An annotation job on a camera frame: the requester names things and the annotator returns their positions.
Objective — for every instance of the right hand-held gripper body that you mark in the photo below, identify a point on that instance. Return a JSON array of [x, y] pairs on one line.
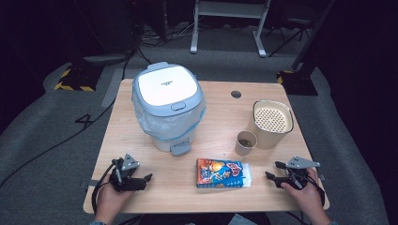
[[298, 173]]

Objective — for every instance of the grey floor tape strip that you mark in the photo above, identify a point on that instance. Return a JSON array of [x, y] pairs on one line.
[[112, 87]]

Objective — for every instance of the grey tape piece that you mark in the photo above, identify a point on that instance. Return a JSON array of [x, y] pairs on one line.
[[322, 177], [90, 183]]

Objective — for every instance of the person's right hand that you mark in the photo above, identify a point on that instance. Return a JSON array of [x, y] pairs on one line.
[[305, 197]]

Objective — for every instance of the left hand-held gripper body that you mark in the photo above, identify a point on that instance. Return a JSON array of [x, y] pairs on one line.
[[126, 182]]

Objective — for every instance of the black tripod stand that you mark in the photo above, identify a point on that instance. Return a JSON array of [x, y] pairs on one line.
[[291, 31]]

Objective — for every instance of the clear plastic bin liner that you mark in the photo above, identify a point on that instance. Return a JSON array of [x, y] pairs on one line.
[[162, 125]]

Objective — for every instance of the white metal desk frame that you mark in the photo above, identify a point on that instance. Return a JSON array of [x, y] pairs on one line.
[[230, 9]]

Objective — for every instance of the blue and white pedal bin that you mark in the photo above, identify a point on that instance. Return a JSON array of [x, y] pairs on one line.
[[167, 87]]

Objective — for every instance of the brown paper cup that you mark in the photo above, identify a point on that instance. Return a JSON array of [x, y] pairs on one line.
[[242, 150]]

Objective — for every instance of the black slanted pole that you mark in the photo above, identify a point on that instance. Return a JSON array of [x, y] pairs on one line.
[[313, 34]]

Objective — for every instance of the black table grommet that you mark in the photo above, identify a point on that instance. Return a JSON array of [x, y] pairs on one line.
[[236, 94]]

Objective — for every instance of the person's left hand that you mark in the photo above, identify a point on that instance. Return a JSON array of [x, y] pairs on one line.
[[109, 201]]

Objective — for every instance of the beige container with strainer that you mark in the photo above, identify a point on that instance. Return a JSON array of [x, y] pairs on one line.
[[266, 139]]

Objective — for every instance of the colourful drink carton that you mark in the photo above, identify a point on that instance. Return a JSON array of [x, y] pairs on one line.
[[219, 173]]

